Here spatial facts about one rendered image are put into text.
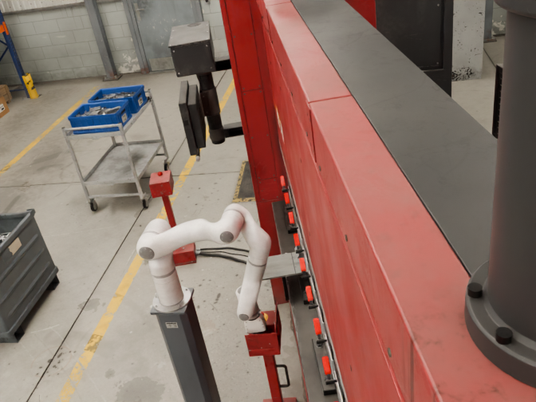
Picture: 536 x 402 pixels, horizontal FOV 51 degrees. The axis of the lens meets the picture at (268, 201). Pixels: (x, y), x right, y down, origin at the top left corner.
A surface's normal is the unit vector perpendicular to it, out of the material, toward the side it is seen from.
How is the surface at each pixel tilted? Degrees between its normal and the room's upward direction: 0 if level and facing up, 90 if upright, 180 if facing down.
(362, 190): 0
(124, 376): 0
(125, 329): 0
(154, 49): 90
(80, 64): 90
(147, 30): 90
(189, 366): 90
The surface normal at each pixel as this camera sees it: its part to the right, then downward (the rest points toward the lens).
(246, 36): 0.09, 0.50
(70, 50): -0.14, 0.52
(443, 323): -0.15, -0.85
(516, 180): -0.95, 0.26
